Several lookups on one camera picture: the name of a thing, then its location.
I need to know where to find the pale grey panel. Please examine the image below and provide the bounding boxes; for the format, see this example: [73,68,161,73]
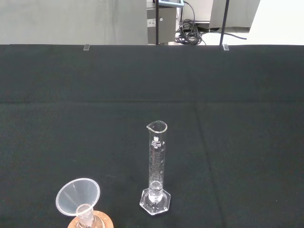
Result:
[209,0,261,28]

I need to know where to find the coiled black cables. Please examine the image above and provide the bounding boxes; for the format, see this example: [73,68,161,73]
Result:
[175,0,247,46]

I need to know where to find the clear plastic funnel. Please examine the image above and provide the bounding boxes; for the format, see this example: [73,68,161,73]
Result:
[55,177,101,218]

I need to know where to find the black cloth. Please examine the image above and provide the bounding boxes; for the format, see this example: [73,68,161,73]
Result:
[0,44,304,228]

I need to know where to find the blue-framed device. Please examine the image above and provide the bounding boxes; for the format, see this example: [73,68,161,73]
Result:
[158,0,185,8]

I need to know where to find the cork ring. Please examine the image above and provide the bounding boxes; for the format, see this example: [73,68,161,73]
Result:
[67,209,114,228]

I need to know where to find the black pole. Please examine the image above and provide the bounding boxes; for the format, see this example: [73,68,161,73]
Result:
[219,0,230,46]
[155,0,160,46]

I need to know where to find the round-bottom glass flask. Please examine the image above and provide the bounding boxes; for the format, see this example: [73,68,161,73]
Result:
[75,203,105,228]

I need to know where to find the grey metal cabinet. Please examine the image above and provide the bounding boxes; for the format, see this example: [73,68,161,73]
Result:
[146,6,184,46]

